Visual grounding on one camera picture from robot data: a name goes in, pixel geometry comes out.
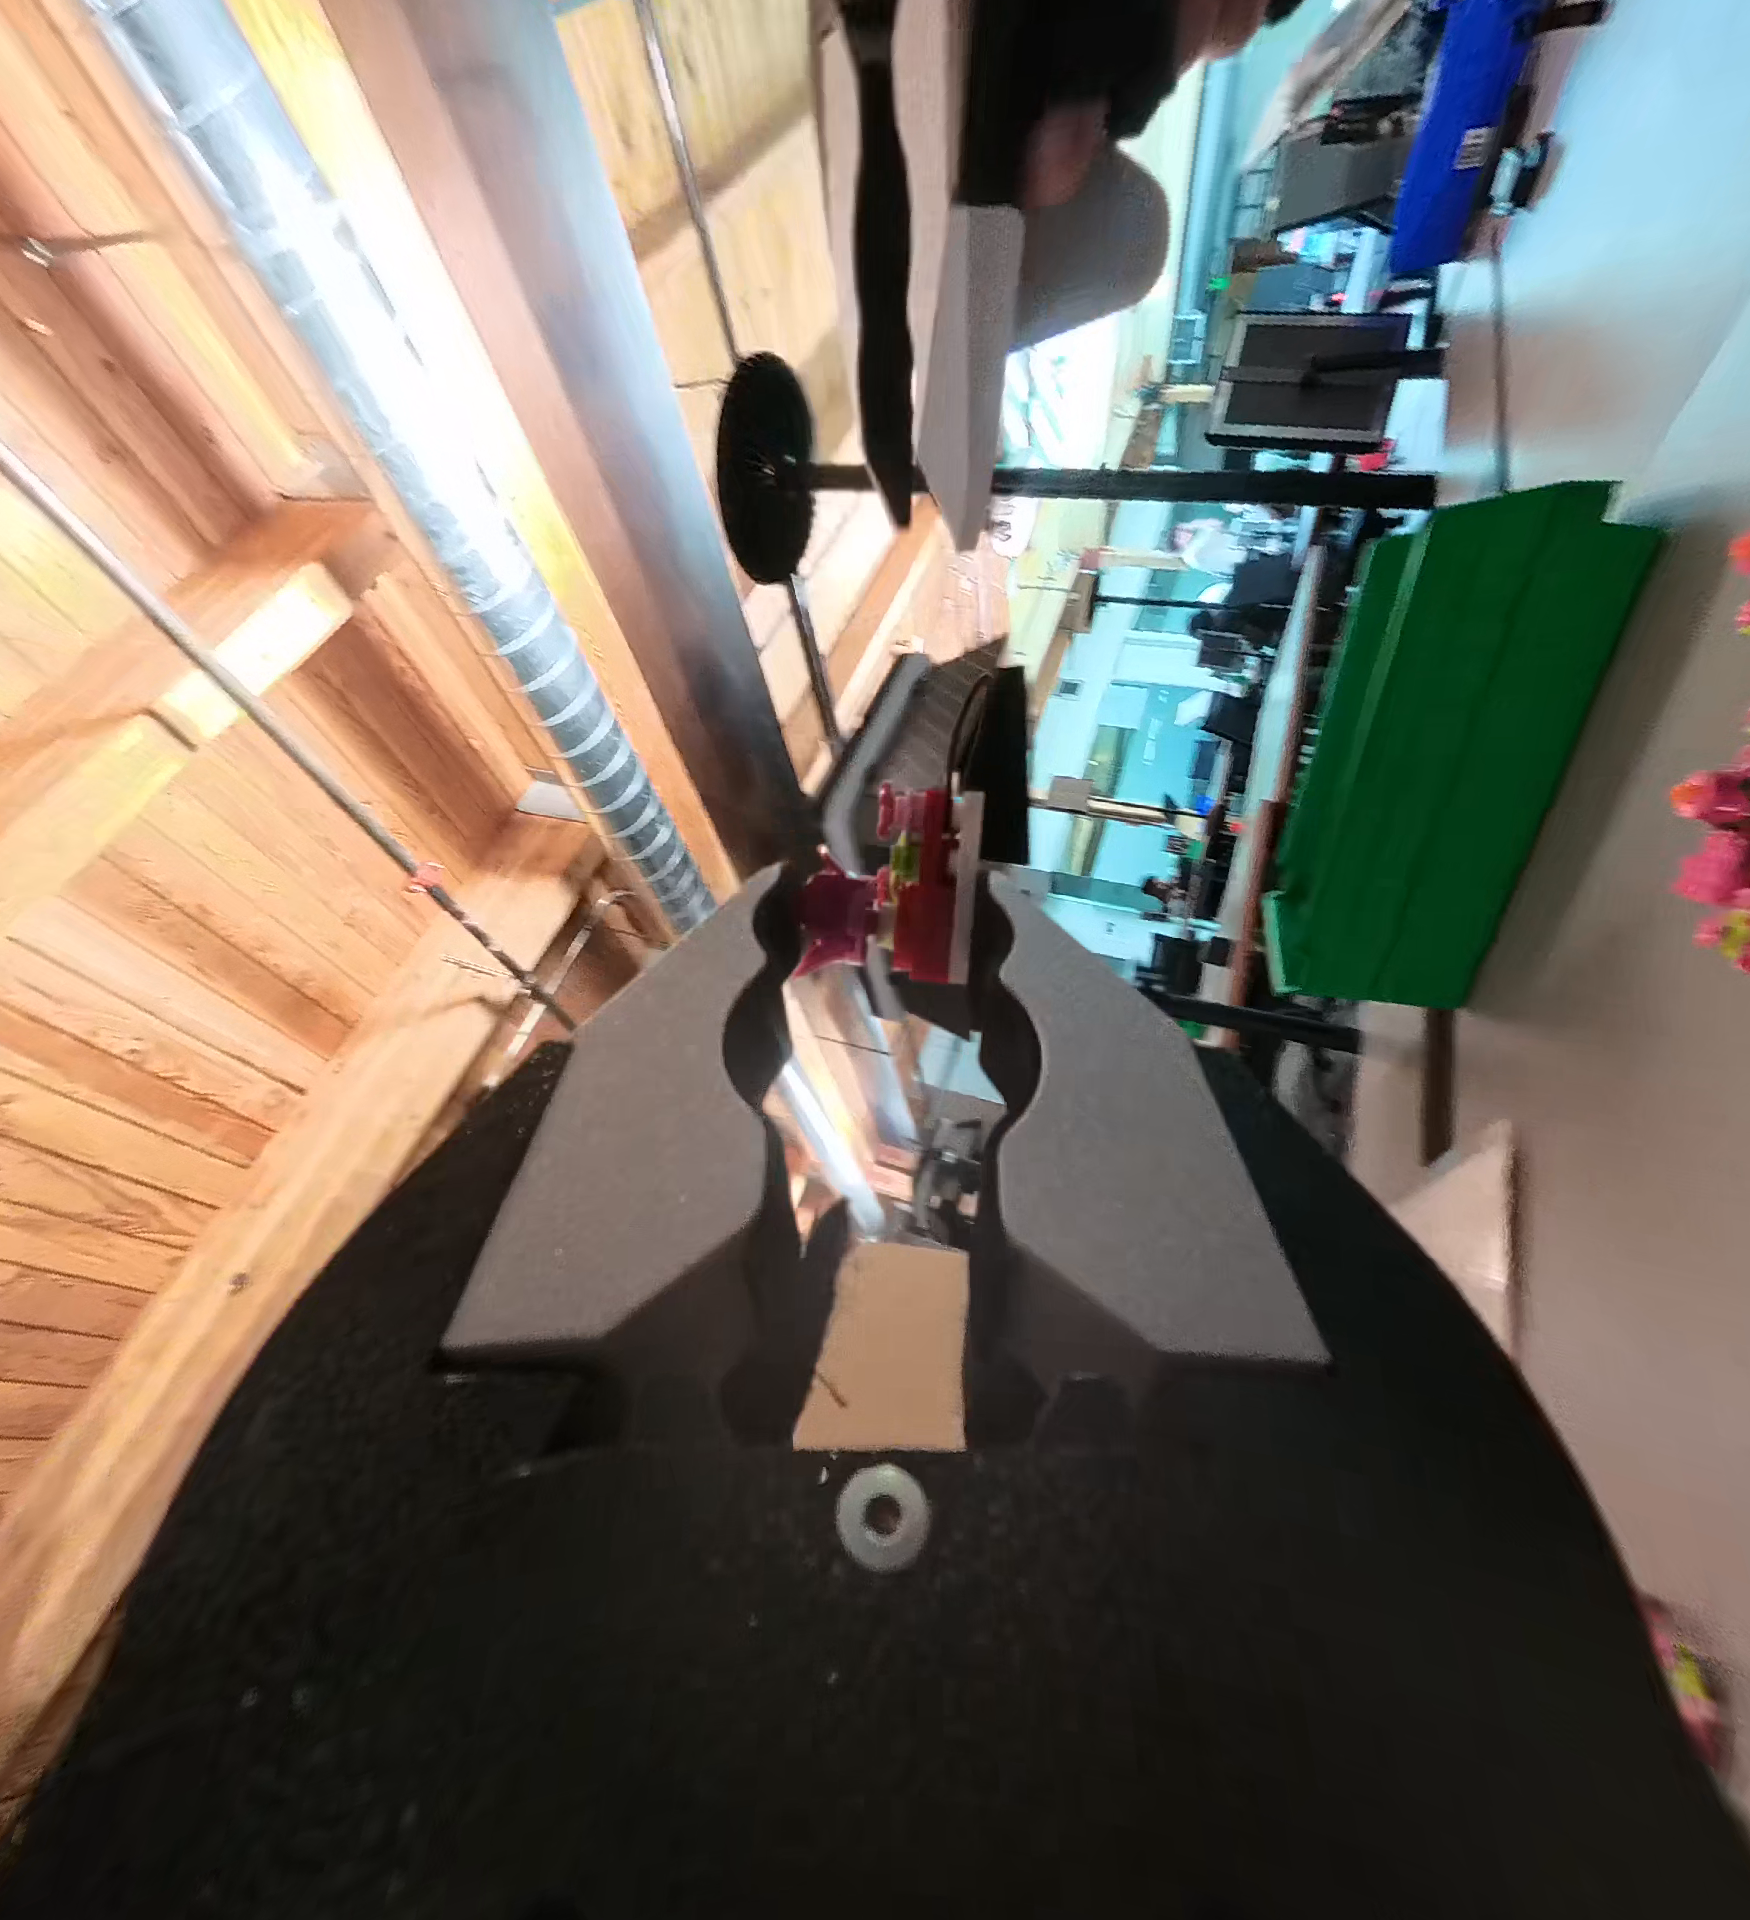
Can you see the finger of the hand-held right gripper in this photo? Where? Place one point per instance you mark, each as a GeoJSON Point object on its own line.
{"type": "Point", "coordinates": [967, 360]}

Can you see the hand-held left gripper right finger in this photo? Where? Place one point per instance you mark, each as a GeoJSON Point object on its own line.
{"type": "Point", "coordinates": [1159, 1199]}

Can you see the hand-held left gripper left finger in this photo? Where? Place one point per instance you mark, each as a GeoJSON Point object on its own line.
{"type": "Point", "coordinates": [624, 1156]}

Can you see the pink flower lego piece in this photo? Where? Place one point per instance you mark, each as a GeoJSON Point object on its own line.
{"type": "Point", "coordinates": [910, 899]}

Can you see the small pink lego piece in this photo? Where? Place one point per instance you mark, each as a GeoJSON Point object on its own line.
{"type": "Point", "coordinates": [1685, 1684]}

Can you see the person's right hand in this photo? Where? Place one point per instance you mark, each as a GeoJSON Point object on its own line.
{"type": "Point", "coordinates": [1072, 163]}

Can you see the black standing fan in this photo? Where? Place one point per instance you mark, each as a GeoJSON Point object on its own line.
{"type": "Point", "coordinates": [758, 465]}

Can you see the black monitor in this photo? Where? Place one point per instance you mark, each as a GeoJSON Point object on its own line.
{"type": "Point", "coordinates": [1311, 380]}

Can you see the dark grey device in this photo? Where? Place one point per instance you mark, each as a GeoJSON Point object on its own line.
{"type": "Point", "coordinates": [998, 751]}

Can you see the silver ventilation duct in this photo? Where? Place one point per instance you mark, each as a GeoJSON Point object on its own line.
{"type": "Point", "coordinates": [511, 628]}

